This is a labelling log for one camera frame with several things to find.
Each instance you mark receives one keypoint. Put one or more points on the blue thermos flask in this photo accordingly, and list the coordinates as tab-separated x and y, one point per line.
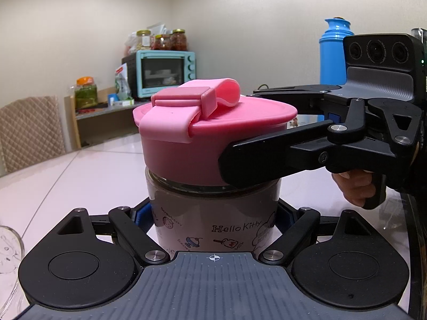
332	56

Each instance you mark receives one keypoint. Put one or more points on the small jar of red preserve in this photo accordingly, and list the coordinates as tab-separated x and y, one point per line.
162	43

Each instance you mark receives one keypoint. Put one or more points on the teal toaster oven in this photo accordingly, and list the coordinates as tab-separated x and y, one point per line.
160	73

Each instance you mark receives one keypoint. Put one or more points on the tall jar of red preserve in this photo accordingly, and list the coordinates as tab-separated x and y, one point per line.
179	41

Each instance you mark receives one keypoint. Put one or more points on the white plastic bag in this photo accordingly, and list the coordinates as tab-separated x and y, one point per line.
158	30

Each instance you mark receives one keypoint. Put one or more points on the chair with quilted beige cover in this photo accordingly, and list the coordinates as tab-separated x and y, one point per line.
30	133

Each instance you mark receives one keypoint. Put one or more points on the glass jar with yellow lid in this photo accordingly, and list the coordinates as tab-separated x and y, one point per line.
143	41

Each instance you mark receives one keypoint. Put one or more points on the beige cartoon print bottle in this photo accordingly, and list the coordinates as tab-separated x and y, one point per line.
213	216

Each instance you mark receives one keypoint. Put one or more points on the white and red snack packet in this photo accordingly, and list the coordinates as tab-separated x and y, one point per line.
121	83

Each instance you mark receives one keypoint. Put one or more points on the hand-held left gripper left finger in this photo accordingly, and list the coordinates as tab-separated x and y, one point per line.
144	218

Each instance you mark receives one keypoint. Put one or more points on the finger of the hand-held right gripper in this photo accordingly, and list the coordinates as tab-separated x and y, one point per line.
273	153
300	92

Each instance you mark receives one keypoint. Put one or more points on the wooden shelf unit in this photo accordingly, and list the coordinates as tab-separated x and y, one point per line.
96	123

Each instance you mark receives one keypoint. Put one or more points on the clear dimpled glass cup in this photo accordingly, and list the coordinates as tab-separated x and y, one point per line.
10	260

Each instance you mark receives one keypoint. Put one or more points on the person's right hand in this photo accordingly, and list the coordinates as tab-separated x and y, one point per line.
353	186

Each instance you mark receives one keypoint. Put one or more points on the green jar with orange lid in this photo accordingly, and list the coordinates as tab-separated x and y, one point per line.
85	95

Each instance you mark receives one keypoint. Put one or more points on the pink bottle cap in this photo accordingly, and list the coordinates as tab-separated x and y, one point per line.
186	140

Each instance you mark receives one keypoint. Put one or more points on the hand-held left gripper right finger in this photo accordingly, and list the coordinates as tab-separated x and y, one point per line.
289	219

